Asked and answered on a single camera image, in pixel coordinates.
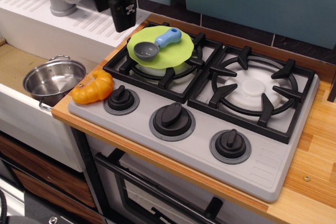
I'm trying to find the orange plastic croissant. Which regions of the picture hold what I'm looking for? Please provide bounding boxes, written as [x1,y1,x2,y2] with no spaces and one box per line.
[72,70,114,104]

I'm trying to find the grey toy stove top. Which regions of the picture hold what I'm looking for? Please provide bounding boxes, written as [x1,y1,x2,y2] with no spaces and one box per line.
[68,68,304,202]

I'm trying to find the black left stove knob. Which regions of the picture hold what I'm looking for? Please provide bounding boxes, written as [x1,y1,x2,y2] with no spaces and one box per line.
[103,85,140,116]

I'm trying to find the black right stove knob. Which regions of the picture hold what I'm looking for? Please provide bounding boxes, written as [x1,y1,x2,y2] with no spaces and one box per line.
[209,129,252,165]

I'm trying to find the black braided cable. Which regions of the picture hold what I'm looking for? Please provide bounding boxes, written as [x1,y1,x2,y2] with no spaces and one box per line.
[0,191,7,222]

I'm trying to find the black left burner grate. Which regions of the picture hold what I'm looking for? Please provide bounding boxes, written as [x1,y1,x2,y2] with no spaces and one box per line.
[103,22,223,103]

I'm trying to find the black oven door handle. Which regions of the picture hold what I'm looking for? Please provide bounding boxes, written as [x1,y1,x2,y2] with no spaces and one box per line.
[94,153,223,223]

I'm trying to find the white toy sink unit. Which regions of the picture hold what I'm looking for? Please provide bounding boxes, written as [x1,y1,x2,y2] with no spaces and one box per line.
[0,0,153,173]

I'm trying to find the black stove knob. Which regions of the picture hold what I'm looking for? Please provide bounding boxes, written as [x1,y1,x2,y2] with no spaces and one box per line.
[103,85,140,116]
[149,102,196,142]
[209,129,252,165]

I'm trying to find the wooden drawer fronts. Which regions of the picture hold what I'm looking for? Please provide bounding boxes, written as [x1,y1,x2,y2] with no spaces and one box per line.
[1,132,104,223]

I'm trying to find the black right burner grate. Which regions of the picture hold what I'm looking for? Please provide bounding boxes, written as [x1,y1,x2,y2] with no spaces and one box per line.
[188,45,320,144]

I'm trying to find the grey spoon with blue handle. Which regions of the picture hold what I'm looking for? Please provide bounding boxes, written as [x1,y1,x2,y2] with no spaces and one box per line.
[133,28,182,61]

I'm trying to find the stainless steel pot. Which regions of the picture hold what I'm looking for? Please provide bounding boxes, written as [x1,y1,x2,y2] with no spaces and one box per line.
[23,55,86,110]

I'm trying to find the lime green plastic plate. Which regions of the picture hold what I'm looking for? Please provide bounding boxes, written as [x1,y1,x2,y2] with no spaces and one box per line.
[127,25,194,69]

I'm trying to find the toy oven door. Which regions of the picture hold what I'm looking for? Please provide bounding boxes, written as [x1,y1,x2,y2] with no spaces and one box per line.
[94,149,269,223]

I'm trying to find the black middle stove knob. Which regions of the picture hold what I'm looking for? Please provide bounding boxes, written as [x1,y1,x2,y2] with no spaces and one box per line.
[149,102,196,142]

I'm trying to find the black burner grate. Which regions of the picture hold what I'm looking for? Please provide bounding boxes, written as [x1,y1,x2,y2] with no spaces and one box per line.
[103,22,223,103]
[188,45,320,144]

